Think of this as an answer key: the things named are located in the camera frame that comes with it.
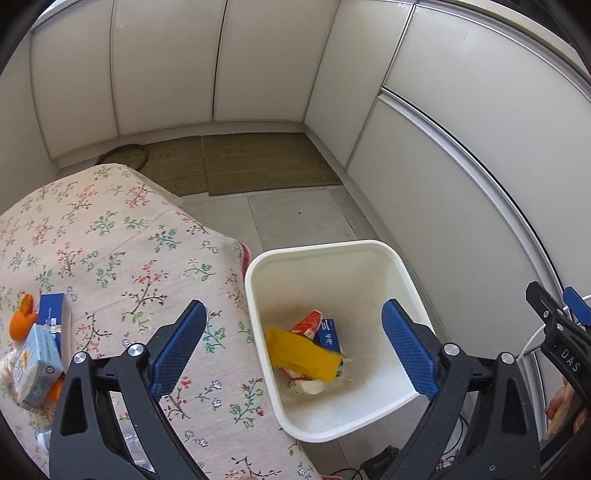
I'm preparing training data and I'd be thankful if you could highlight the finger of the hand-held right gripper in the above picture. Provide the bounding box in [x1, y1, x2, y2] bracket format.
[525, 281, 583, 334]
[562, 286, 591, 330]

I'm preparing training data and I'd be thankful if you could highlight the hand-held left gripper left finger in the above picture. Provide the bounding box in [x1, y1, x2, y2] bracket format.
[48, 299, 208, 480]

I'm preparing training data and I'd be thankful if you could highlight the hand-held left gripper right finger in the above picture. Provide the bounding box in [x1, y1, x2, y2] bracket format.
[381, 298, 542, 480]

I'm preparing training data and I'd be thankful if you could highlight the small blue white box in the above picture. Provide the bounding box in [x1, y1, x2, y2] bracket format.
[315, 318, 343, 354]

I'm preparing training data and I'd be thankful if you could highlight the white plastic bin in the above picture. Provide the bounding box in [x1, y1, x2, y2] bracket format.
[245, 240, 437, 443]

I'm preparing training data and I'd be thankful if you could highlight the crushed clear plastic bottle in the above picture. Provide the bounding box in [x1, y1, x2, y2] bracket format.
[36, 415, 155, 476]

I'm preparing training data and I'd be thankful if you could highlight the red food packet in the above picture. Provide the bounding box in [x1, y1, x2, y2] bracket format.
[289, 310, 324, 340]

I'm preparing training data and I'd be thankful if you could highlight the yellow snack packet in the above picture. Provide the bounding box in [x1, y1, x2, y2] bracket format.
[264, 327, 345, 383]

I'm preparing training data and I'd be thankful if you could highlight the blue cardboard box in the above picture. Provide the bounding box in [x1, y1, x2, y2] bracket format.
[38, 293, 74, 354]

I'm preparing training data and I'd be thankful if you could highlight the light blue drink carton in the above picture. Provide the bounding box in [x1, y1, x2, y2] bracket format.
[9, 323, 64, 408]

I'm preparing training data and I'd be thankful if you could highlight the orange peel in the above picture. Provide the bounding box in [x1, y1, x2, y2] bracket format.
[9, 293, 37, 344]

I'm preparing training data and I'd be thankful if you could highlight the person's right hand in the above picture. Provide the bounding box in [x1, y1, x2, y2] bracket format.
[545, 383, 585, 437]

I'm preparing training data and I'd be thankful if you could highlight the floral tablecloth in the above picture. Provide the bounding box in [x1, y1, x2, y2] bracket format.
[0, 164, 324, 480]

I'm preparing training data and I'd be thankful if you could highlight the small woven floor mat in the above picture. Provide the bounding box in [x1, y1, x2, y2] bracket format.
[139, 135, 208, 197]

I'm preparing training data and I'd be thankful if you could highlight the round woven mat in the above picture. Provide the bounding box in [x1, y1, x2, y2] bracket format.
[95, 144, 149, 168]

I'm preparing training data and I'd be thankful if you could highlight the large woven floor mat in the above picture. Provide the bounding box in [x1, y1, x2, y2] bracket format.
[202, 133, 343, 197]

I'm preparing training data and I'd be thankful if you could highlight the white kitchen base cabinet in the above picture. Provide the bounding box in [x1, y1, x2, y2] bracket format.
[28, 0, 591, 416]

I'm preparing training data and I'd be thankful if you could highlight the white cable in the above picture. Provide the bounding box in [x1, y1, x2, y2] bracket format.
[525, 320, 555, 358]

